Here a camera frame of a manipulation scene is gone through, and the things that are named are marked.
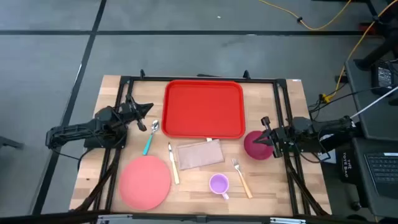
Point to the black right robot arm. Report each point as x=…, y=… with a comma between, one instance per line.
x=329, y=127

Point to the black caster wheel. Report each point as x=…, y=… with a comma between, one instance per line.
x=356, y=206

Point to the red plastic tray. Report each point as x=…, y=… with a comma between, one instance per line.
x=202, y=109

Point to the silver metal bracket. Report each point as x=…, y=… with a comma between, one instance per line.
x=287, y=221
x=115, y=219

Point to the pink round plate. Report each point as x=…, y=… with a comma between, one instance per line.
x=144, y=183

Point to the black chair base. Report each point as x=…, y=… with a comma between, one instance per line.
x=377, y=51

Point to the dark grey desk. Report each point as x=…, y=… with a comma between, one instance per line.
x=379, y=124

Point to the grey stand foot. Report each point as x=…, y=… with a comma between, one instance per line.
x=9, y=143

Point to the magenta bowl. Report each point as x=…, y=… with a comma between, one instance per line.
x=256, y=151

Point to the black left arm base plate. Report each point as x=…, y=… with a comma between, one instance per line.
x=93, y=144

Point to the black metal table frame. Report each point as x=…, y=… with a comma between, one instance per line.
x=264, y=80

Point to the white paper sheet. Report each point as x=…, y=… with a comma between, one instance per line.
x=329, y=157

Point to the beige cloth napkin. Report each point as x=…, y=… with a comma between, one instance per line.
x=200, y=154

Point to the black power adapter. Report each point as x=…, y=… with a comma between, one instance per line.
x=384, y=76

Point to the black laptop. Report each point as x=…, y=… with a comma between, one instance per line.
x=384, y=169

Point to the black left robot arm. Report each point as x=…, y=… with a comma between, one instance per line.
x=71, y=130

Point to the black tote bag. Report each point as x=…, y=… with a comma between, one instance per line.
x=347, y=168

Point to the lilac plastic cup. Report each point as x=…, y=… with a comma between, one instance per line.
x=219, y=184

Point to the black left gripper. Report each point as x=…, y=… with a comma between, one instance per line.
x=132, y=110

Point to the black camera mount beam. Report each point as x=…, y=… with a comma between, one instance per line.
x=46, y=219

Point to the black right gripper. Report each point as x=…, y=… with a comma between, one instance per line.
x=281, y=137

